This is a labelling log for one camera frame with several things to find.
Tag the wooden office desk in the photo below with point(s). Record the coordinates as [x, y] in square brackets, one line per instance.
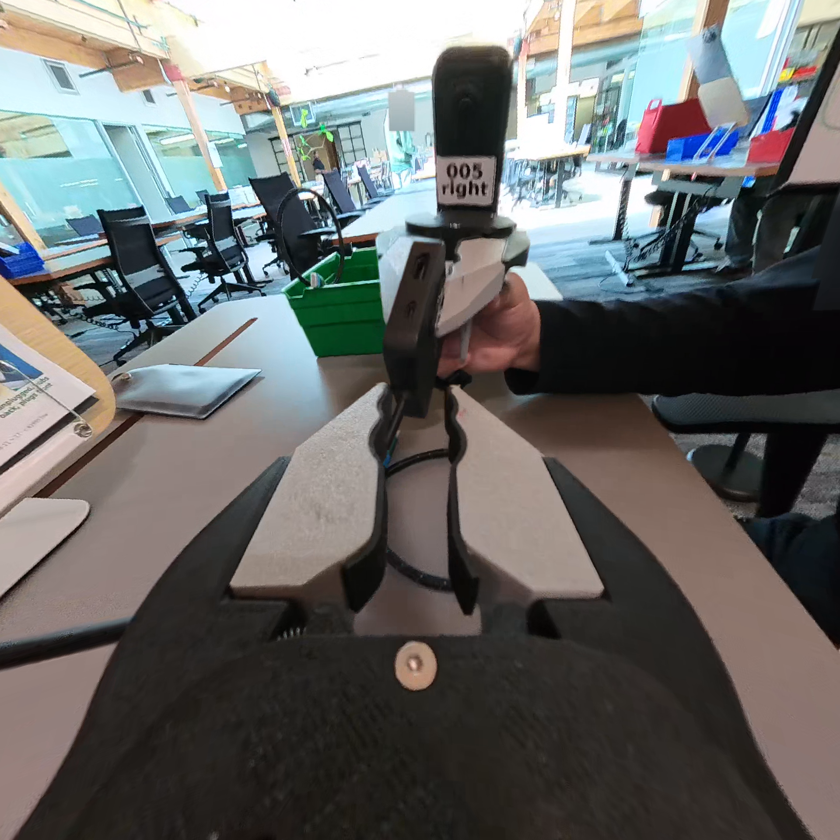
[689, 167]

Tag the person's right hand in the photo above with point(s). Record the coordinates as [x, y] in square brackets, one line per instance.
[512, 334]

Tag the display board on stand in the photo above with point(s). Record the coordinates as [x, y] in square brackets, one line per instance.
[718, 79]

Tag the green plastic bin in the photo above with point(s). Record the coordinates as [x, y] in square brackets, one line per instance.
[334, 315]

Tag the black office chair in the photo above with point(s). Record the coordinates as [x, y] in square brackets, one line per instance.
[223, 229]
[141, 262]
[289, 210]

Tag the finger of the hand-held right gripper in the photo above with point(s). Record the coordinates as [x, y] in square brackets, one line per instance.
[476, 282]
[394, 262]

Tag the silver grey pouch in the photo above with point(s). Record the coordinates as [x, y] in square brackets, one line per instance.
[190, 390]

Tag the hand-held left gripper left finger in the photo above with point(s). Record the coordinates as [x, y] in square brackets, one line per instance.
[308, 518]

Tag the small blue bins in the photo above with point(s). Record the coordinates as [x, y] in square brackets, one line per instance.
[695, 148]

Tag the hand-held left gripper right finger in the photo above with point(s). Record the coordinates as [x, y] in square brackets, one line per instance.
[518, 525]

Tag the red tote bag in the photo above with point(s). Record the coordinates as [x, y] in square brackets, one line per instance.
[669, 128]

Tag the person's right forearm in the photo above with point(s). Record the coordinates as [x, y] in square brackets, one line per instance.
[656, 341]

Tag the printed instruction sheet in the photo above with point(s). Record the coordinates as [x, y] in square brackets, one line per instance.
[33, 407]

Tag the red box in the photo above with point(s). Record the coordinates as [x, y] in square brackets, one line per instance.
[771, 144]

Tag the grey seat office chair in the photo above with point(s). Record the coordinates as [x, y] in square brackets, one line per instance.
[722, 410]

